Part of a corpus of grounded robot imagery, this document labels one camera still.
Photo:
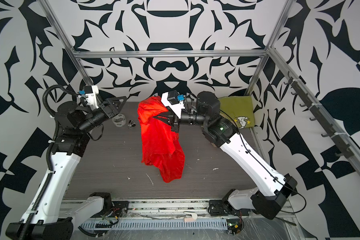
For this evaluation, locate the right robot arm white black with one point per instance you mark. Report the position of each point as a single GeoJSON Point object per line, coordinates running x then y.
{"type": "Point", "coordinates": [272, 188]}

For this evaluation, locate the black wall hook rack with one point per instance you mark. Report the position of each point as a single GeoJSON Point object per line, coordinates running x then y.
{"type": "Point", "coordinates": [321, 115]}

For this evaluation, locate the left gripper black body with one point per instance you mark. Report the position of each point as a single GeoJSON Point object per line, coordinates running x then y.
{"type": "Point", "coordinates": [92, 119]}

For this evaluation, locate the white slotted cable duct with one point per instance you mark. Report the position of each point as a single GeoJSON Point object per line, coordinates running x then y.
{"type": "Point", "coordinates": [209, 224]}

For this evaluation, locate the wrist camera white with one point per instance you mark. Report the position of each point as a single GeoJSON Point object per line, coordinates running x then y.
{"type": "Point", "coordinates": [175, 101]}
{"type": "Point", "coordinates": [88, 97]}

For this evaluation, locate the clear tape roll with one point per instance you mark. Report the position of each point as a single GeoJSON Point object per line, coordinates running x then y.
{"type": "Point", "coordinates": [119, 120]}

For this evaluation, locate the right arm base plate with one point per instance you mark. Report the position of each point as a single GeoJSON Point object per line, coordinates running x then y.
{"type": "Point", "coordinates": [218, 208]}

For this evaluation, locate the small electronics board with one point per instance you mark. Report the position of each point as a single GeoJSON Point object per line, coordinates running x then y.
{"type": "Point", "coordinates": [234, 226]}

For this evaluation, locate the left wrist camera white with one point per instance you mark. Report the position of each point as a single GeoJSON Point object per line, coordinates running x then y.
{"type": "Point", "coordinates": [88, 97]}

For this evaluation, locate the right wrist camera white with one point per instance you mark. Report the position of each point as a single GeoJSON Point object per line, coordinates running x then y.
{"type": "Point", "coordinates": [175, 101]}

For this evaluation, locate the green cloth with print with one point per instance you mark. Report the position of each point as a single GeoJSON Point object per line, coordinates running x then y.
{"type": "Point", "coordinates": [240, 109]}

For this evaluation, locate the white plastic hook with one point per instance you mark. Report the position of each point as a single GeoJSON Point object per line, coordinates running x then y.
{"type": "Point", "coordinates": [190, 217]}

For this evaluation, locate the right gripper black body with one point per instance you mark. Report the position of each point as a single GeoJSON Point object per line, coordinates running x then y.
{"type": "Point", "coordinates": [193, 118]}

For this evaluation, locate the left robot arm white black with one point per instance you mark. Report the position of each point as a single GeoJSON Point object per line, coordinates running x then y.
{"type": "Point", "coordinates": [42, 219]}

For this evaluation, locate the red cloth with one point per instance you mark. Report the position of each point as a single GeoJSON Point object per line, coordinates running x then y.
{"type": "Point", "coordinates": [160, 146]}

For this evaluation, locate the black binder clip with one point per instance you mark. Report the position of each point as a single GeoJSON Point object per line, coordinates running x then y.
{"type": "Point", "coordinates": [131, 124]}

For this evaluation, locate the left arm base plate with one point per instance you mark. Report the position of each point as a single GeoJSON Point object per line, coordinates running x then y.
{"type": "Point", "coordinates": [113, 209]}

